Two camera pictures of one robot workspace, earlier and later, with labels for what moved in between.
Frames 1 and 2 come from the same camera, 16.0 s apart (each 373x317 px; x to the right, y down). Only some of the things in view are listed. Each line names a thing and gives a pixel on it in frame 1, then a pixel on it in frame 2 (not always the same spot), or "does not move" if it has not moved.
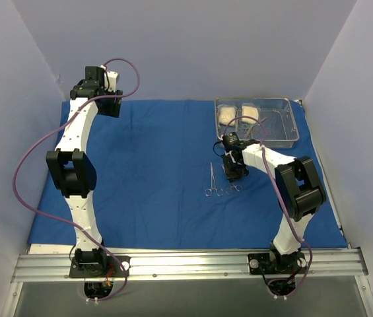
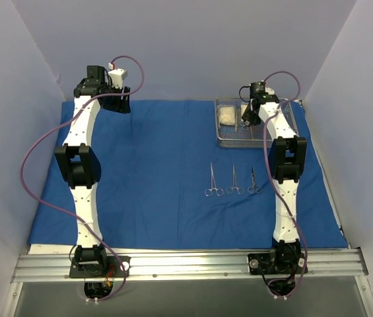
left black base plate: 112,268 does not move
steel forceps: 208,191 does not move
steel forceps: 251,126 → 253,189
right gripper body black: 234,171 → 250,115
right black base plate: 268,263 does not move
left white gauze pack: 226,114 does not move
